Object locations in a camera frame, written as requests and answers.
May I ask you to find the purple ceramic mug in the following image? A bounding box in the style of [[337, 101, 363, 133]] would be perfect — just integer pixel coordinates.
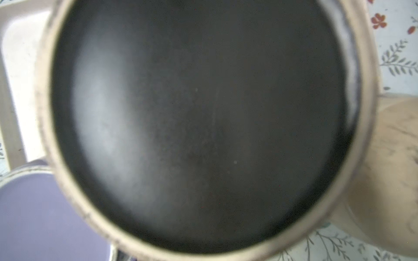
[[1, 159, 118, 261]]

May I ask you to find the beige plastic tray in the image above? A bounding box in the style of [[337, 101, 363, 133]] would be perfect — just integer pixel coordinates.
[[1, 1, 54, 174]]

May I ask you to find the black floral mug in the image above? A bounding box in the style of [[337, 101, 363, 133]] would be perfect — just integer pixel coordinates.
[[36, 1, 378, 261]]

